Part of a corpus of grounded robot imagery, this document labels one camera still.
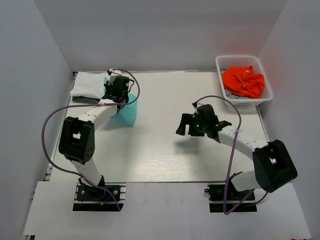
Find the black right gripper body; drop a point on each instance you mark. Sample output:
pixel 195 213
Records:
pixel 198 124

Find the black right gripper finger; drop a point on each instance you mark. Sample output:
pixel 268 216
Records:
pixel 195 132
pixel 187 119

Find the folded white t shirt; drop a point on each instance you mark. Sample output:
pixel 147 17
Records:
pixel 89 85

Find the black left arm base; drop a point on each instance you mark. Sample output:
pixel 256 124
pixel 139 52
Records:
pixel 90 199

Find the teal t shirt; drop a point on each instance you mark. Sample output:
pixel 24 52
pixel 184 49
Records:
pixel 127 115

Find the grey t shirt in basket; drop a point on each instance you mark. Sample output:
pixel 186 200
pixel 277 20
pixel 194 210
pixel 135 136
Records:
pixel 234 96

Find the folded dark green t shirt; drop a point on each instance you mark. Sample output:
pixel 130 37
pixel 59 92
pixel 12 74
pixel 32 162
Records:
pixel 84 100

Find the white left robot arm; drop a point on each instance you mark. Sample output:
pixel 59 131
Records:
pixel 77 139

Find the orange t shirt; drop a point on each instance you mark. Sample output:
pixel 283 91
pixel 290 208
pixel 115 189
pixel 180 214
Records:
pixel 243 81

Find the white plastic basket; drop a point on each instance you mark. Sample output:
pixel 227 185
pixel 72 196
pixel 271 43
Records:
pixel 224 62

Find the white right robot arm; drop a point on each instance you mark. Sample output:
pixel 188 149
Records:
pixel 273 166

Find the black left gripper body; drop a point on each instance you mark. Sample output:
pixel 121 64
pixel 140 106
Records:
pixel 108 88

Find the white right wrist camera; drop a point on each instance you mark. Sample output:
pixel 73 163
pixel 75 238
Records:
pixel 196 105

